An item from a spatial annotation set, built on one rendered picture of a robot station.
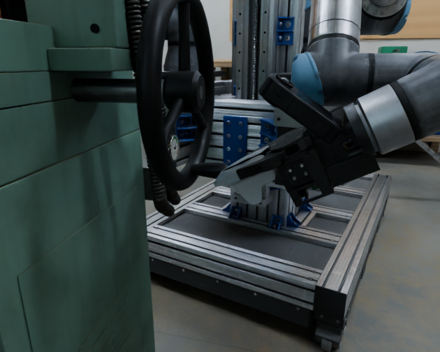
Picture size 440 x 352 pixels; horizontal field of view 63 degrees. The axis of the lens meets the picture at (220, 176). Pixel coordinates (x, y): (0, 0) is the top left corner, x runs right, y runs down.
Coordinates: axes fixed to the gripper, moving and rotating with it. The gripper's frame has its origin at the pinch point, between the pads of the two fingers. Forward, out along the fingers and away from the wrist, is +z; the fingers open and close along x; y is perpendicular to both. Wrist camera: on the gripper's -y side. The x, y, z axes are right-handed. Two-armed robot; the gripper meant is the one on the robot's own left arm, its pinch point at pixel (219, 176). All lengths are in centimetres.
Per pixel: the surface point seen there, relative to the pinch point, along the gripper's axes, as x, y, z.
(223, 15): 341, -74, 53
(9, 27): -8.1, -28.7, 10.8
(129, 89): 2.1, -16.9, 6.7
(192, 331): 41, 53, 53
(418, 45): 337, 40, -94
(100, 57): -2.1, -21.7, 5.8
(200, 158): 7.9, -2.3, 4.9
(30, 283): -14.2, -0.5, 25.8
